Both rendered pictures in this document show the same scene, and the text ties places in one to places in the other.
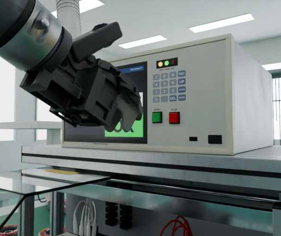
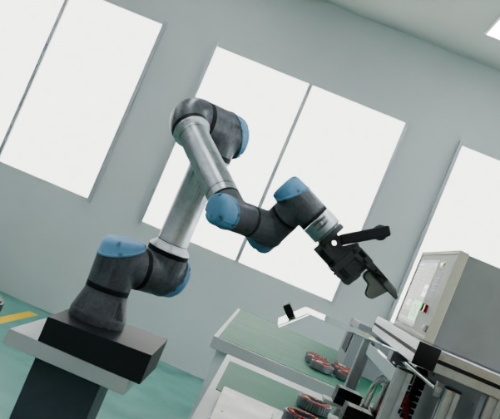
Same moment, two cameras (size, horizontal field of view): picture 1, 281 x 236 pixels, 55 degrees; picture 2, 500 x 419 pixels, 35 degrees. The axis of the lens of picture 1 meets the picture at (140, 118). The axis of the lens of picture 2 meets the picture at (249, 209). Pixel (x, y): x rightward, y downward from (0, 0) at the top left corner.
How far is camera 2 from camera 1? 1.52 m
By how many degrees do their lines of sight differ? 58
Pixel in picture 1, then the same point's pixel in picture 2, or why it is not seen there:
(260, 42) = not seen: outside the picture
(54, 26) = (328, 224)
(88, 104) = (335, 267)
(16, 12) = (309, 217)
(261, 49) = not seen: outside the picture
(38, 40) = (317, 230)
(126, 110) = (373, 283)
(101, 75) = (352, 254)
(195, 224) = not seen: outside the picture
